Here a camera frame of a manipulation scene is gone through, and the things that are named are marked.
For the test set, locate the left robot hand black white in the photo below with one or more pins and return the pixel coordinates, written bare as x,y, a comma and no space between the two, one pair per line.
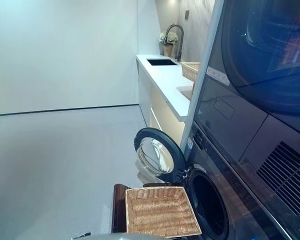
81,235

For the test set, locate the round washing machine door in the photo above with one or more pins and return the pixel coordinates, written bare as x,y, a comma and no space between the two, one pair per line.
175,147

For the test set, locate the dark grey washing machine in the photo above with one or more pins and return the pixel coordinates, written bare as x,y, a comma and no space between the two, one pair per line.
240,190

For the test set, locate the glossy brown stool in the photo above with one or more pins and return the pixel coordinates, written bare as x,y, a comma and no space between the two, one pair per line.
118,210

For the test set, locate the wicker laundry basket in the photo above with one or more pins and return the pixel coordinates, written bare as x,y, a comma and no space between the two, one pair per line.
160,215

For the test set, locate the small blue washer sticker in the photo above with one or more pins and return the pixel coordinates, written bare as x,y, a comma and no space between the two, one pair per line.
190,143

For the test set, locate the white counter unit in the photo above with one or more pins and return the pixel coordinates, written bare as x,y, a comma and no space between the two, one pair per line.
162,80

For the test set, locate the black countertop sink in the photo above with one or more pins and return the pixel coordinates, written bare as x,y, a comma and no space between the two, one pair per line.
162,62

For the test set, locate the wicker storage basket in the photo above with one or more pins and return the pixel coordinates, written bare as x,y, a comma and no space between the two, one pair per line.
190,70

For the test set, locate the potted white flowers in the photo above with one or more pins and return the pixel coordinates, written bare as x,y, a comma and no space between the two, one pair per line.
168,41

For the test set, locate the dark grey dryer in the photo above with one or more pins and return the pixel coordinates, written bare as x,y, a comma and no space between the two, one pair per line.
252,105

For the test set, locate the dark gooseneck faucet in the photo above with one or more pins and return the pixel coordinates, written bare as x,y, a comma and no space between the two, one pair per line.
179,42

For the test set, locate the dark wall plate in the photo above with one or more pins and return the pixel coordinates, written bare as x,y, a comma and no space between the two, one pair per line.
187,14

